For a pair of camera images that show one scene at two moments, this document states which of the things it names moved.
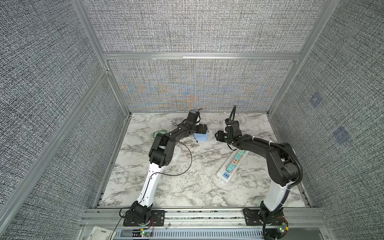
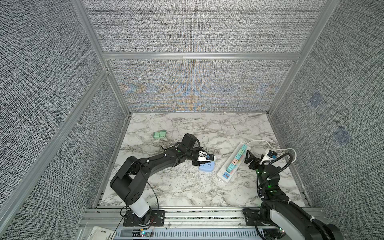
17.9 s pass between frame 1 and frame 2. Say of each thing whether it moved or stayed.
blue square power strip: moved
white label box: stayed
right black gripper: moved
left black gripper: moved
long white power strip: stayed
